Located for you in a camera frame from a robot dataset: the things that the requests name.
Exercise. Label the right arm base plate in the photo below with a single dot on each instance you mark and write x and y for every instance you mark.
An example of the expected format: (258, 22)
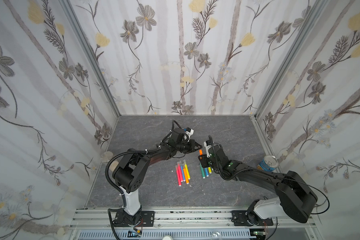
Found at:
(249, 219)

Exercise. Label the white vented cable duct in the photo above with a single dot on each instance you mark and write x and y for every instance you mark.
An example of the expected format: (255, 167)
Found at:
(175, 234)

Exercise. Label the round silver lid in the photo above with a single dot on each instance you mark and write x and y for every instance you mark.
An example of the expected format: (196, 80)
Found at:
(106, 156)

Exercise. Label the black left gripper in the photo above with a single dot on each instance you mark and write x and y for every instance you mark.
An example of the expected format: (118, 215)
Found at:
(197, 144)

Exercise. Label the light orange marker pen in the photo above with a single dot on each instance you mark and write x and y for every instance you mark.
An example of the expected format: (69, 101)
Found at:
(187, 181)

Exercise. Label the neon yellow highlighter pen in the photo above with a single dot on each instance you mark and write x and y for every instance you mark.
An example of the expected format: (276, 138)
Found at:
(186, 170)

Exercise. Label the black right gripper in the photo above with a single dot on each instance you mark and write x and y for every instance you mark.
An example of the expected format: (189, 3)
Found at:
(205, 159)

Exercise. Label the pink marker pen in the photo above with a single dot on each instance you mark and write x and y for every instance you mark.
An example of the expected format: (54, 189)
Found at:
(178, 177)

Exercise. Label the red marker pen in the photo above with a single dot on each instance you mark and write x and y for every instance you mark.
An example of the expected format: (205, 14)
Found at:
(179, 169)

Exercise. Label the small blue marker pen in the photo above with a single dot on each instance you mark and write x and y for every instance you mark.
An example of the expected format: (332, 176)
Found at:
(182, 174)

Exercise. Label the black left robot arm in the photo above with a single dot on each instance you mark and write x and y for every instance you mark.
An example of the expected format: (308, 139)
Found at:
(126, 171)

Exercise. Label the blue soup can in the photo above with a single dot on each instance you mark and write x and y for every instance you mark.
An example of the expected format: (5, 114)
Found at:
(269, 163)

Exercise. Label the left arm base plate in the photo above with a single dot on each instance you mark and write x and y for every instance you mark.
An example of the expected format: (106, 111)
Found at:
(144, 218)

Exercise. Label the teal marker pen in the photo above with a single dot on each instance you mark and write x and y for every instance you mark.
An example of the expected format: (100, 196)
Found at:
(203, 172)

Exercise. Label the aluminium frame rail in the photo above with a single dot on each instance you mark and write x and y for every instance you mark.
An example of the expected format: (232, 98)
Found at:
(165, 218)

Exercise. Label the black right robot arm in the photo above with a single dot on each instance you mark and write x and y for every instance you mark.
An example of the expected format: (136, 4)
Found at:
(294, 198)

